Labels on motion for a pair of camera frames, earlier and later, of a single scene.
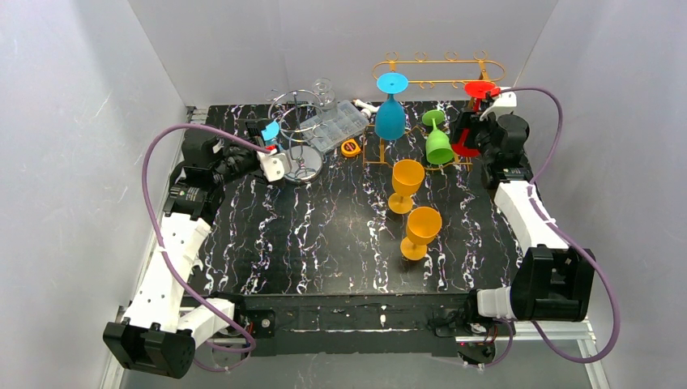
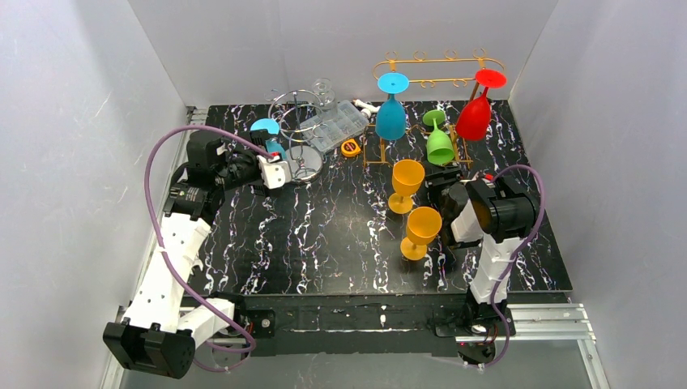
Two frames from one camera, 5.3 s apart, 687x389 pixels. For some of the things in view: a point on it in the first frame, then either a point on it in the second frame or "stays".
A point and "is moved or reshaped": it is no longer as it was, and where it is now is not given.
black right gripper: [467, 132] → [439, 190]
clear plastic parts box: [333, 126] stays
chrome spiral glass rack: [297, 115] stays
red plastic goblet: [478, 90] is moved or reshaped
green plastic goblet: [438, 147] stays
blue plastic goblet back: [390, 120] stays
